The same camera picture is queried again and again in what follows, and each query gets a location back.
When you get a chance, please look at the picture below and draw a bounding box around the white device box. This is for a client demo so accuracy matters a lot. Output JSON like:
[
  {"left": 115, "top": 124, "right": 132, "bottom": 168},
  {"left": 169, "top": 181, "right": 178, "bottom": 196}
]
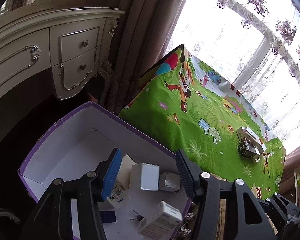
[{"left": 245, "top": 127, "right": 260, "bottom": 143}]

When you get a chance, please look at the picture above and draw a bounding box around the cream ornate dresser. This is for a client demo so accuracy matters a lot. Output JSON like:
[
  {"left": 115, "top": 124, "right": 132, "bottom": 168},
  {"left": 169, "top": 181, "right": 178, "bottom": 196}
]
[{"left": 0, "top": 0, "right": 127, "bottom": 110}]

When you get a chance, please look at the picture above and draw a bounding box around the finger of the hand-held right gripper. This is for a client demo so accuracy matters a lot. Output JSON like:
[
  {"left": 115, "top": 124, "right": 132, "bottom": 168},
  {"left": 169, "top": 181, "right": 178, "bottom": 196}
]
[{"left": 259, "top": 192, "right": 299, "bottom": 230}]

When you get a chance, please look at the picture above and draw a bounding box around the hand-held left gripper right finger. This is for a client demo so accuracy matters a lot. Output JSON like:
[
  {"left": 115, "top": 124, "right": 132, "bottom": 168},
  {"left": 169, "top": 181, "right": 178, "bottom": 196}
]
[{"left": 175, "top": 149, "right": 278, "bottom": 240}]

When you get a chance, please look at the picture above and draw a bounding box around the small white grey box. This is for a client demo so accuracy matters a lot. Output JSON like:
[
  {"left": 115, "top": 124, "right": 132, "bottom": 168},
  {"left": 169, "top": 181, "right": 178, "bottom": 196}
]
[{"left": 158, "top": 171, "right": 181, "bottom": 193}]

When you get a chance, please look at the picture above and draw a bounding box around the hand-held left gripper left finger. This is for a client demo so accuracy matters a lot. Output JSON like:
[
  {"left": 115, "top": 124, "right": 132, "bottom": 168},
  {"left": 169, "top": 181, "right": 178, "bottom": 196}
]
[{"left": 19, "top": 148, "right": 122, "bottom": 240}]

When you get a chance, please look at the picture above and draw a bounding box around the white lace curtain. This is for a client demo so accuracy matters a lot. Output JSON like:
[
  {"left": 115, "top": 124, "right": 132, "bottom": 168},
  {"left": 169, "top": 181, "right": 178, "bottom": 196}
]
[{"left": 162, "top": 0, "right": 300, "bottom": 155}]

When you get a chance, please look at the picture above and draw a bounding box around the green cartoon printed tablecloth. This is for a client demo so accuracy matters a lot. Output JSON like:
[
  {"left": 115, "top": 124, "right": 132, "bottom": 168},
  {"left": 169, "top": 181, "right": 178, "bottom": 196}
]
[{"left": 117, "top": 44, "right": 287, "bottom": 202}]

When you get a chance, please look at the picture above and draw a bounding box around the small plain white box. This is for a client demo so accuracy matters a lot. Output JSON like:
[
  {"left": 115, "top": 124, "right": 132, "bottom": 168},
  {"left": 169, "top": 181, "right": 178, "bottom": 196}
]
[{"left": 129, "top": 163, "right": 160, "bottom": 191}]

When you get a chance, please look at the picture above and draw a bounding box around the purple cardboard box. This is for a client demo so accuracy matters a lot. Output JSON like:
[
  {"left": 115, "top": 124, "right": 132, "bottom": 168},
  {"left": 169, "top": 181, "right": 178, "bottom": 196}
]
[{"left": 17, "top": 101, "right": 193, "bottom": 240}]

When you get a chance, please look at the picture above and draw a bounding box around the white box with label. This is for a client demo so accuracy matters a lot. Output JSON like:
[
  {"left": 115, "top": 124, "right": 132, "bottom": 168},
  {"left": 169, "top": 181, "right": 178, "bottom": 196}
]
[{"left": 137, "top": 200, "right": 183, "bottom": 237}]

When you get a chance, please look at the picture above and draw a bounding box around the large white barcode box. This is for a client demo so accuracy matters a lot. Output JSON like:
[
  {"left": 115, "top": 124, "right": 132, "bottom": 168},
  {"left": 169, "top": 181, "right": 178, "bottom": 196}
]
[{"left": 105, "top": 154, "right": 138, "bottom": 210}]

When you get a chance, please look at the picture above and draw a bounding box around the pink drape curtain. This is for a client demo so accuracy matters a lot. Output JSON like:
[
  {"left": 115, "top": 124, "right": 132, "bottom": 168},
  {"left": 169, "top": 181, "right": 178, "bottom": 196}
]
[
  {"left": 85, "top": 0, "right": 195, "bottom": 115},
  {"left": 281, "top": 142, "right": 300, "bottom": 195}
]

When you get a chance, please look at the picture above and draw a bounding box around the black box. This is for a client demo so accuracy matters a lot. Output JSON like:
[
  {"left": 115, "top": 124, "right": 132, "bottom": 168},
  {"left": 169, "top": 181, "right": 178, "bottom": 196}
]
[{"left": 238, "top": 141, "right": 256, "bottom": 160}]

